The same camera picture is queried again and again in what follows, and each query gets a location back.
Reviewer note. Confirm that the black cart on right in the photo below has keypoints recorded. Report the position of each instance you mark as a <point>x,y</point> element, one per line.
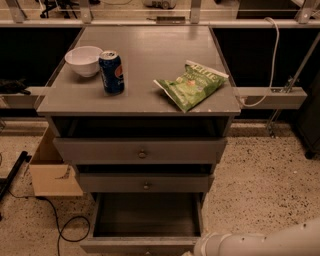
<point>308,119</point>

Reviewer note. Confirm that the green chip bag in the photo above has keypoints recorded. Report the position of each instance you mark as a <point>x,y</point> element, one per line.
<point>196,84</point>

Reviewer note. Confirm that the blue pepsi soda can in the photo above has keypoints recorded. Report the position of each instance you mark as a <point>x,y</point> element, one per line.
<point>112,72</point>

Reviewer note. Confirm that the white ceramic bowl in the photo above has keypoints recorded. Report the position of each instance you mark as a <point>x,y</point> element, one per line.
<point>84,60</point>

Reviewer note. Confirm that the grey middle drawer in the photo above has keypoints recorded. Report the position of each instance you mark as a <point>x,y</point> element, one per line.
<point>103,183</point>

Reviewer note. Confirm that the grey drawer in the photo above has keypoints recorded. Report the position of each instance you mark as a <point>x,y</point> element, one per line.
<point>103,183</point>
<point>140,151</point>
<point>145,223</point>

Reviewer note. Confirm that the black object on rail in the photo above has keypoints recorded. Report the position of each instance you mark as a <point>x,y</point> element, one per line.
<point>13,87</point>

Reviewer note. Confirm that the cardboard box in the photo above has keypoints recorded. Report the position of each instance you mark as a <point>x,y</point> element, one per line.
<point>51,176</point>

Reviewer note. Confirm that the grey top drawer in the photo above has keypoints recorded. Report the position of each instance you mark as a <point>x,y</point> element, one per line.
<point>140,151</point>

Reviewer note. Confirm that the grey wooden drawer cabinet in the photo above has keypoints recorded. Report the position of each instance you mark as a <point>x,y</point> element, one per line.
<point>77,107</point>

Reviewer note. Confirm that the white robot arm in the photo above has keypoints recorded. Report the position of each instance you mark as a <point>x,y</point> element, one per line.
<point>299,240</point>

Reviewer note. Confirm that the black bar on floor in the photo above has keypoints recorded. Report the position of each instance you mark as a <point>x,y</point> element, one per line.
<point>5,183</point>

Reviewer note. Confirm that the grey bottom drawer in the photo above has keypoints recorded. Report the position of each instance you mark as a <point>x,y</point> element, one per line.
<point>145,223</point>

